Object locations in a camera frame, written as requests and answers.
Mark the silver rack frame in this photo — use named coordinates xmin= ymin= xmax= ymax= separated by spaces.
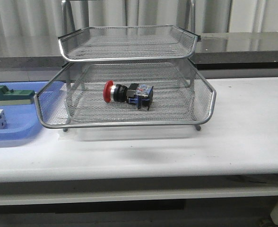
xmin=60 ymin=0 xmax=201 ymax=133

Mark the green electrical module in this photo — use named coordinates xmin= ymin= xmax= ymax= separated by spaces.
xmin=0 ymin=85 xmax=35 ymax=106

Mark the red emergency stop button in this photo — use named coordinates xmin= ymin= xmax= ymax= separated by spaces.
xmin=103 ymin=80 xmax=154 ymax=111

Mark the grey stone counter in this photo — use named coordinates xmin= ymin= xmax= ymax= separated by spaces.
xmin=0 ymin=32 xmax=278 ymax=82

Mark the mesh tray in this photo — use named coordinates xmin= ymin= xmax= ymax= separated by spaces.
xmin=34 ymin=59 xmax=216 ymax=129
xmin=58 ymin=25 xmax=200 ymax=62

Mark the blue plastic tray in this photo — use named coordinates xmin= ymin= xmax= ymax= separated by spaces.
xmin=0 ymin=81 xmax=66 ymax=142

